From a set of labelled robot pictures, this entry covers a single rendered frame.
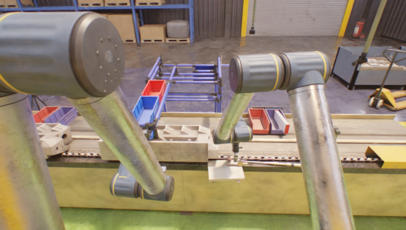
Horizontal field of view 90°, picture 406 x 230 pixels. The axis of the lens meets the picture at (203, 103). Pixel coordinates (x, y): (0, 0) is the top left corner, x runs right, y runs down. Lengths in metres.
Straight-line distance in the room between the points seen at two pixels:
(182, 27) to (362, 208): 9.41
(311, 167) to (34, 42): 0.83
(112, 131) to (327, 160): 0.69
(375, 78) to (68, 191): 6.37
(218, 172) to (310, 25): 11.64
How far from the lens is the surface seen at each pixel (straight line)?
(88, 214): 2.88
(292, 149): 2.30
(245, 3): 11.76
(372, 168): 2.43
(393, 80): 6.70
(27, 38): 0.41
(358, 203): 2.76
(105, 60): 0.40
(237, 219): 2.56
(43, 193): 0.67
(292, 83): 0.84
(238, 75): 0.75
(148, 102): 1.94
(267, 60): 0.80
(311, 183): 0.86
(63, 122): 2.90
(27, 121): 0.60
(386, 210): 3.01
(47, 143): 2.33
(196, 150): 1.85
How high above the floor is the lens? 2.16
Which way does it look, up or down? 29 degrees down
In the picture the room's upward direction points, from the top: 1 degrees counter-clockwise
